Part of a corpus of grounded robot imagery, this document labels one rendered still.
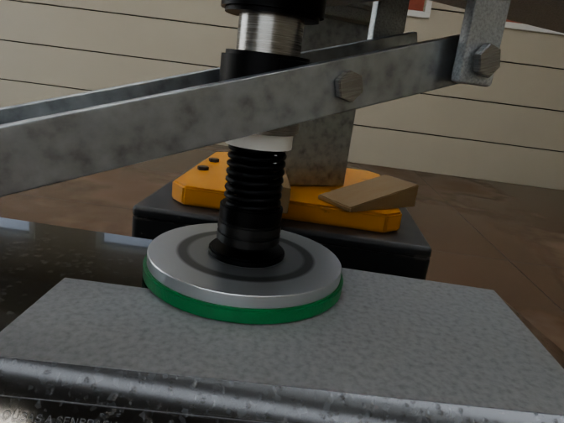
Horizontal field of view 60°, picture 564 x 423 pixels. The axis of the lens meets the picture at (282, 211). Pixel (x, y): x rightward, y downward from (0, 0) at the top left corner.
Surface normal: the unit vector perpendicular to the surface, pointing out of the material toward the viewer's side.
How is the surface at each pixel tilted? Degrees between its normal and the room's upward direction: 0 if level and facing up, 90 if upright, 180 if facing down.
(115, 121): 90
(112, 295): 0
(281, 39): 90
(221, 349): 0
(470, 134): 90
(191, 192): 90
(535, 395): 0
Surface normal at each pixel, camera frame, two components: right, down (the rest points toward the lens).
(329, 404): 0.09, -0.48
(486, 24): 0.45, 0.29
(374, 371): 0.12, -0.95
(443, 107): -0.07, 0.26
